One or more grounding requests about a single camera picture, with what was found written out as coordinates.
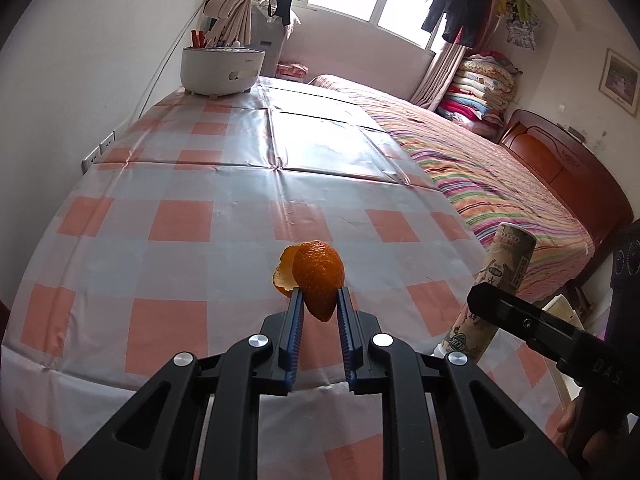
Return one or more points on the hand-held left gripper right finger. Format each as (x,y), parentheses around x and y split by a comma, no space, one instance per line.
(347,335)

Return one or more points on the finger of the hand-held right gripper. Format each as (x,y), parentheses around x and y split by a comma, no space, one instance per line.
(520,320)

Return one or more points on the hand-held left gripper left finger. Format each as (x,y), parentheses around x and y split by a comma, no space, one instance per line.
(295,330)

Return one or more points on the cream plastic bin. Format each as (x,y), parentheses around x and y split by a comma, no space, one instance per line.
(562,310)

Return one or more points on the orange peel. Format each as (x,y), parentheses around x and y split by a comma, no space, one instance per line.
(317,275)

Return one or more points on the beige printed paper tube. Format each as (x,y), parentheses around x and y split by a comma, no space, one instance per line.
(507,255)

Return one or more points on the person's right hand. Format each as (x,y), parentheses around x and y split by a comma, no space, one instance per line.
(567,420)

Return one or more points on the bed with striped sheet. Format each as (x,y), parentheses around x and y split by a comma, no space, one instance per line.
(475,175)

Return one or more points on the red wooden headboard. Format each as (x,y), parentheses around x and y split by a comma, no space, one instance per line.
(560,160)

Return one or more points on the checked plastic tablecloth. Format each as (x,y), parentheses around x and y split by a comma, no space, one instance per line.
(175,185)

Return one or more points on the small dark object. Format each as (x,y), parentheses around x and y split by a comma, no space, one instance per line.
(577,134)

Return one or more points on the stack of folded blankets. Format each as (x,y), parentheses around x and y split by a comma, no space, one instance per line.
(475,95)

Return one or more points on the pink folded cloth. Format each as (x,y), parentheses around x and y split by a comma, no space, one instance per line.
(292,71)

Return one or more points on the white power strip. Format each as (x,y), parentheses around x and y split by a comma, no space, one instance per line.
(97,152)

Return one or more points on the white round utensil holder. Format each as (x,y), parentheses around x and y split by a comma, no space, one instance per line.
(215,72)

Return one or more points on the white standing air conditioner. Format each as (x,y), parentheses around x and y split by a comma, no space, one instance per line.
(267,45)

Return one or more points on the bundle of utensils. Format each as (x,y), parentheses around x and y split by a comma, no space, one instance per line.
(220,42)

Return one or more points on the row of hanging clothes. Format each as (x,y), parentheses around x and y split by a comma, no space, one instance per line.
(450,5)

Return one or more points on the tied pink striped curtain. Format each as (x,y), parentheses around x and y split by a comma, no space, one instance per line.
(230,5)

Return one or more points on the framed wall picture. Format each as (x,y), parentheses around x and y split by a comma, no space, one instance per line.
(620,77)

